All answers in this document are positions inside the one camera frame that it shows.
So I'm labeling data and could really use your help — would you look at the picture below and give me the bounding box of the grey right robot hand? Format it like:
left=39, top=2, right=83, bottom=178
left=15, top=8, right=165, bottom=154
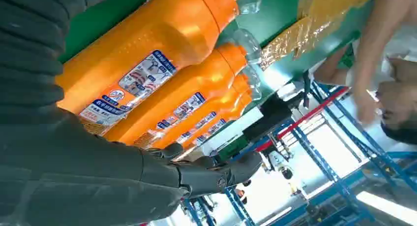
left=0, top=107, right=263, bottom=226

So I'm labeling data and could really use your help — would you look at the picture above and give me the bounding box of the black box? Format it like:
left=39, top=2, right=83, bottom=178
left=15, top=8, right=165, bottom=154
left=242, top=96, right=293, bottom=142

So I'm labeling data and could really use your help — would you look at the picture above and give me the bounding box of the red metal bar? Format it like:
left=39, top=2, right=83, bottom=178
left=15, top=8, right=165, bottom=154
left=255, top=86, right=350, bottom=153

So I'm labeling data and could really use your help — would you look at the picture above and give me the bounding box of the blue metal rack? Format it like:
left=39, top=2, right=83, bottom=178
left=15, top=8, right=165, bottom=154
left=182, top=81, right=417, bottom=226

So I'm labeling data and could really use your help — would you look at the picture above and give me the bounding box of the yellow plastic sheet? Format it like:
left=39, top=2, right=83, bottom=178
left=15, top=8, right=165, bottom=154
left=260, top=0, right=379, bottom=71

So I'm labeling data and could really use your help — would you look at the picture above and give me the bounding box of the person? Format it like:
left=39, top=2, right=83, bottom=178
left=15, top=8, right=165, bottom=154
left=314, top=0, right=417, bottom=146

